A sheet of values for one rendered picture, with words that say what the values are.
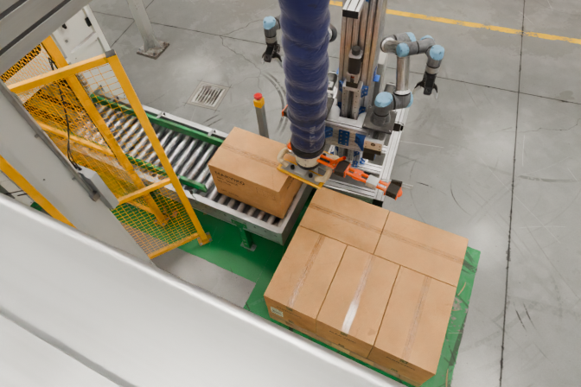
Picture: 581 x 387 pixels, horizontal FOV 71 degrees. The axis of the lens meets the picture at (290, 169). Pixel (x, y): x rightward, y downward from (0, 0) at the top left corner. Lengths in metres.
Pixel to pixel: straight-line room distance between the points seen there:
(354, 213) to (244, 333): 3.09
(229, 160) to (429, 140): 2.25
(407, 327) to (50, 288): 2.84
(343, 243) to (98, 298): 2.98
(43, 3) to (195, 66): 4.60
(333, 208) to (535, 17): 4.19
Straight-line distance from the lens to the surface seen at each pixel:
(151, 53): 5.73
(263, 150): 3.09
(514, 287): 3.93
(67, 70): 2.29
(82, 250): 0.21
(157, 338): 0.18
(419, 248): 3.20
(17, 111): 1.90
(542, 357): 3.83
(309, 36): 1.94
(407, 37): 2.90
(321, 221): 3.20
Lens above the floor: 3.38
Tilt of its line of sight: 55 degrees down
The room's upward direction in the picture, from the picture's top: 5 degrees counter-clockwise
